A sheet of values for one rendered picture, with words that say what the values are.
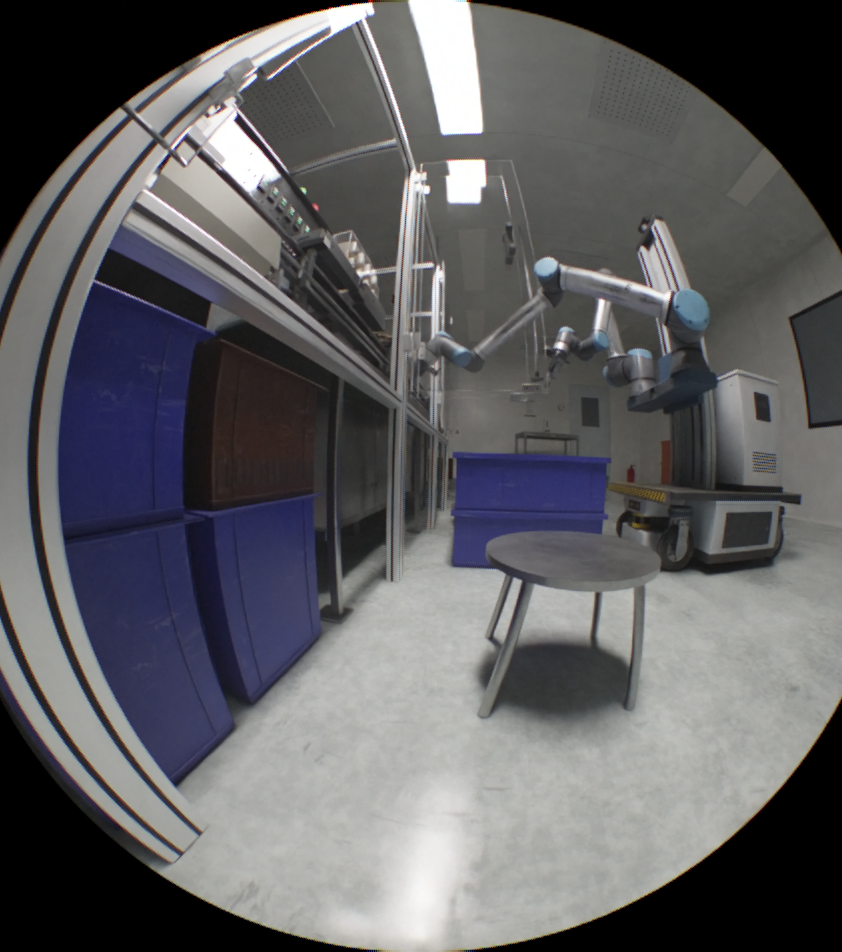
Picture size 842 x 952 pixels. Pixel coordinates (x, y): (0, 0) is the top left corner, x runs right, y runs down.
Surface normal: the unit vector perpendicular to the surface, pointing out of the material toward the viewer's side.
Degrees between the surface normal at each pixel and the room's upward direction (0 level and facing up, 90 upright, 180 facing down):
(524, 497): 90
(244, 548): 90
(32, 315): 90
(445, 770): 0
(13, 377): 90
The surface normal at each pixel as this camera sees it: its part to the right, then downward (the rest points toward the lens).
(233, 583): 0.98, 0.04
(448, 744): 0.03, -1.00
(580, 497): -0.18, 0.04
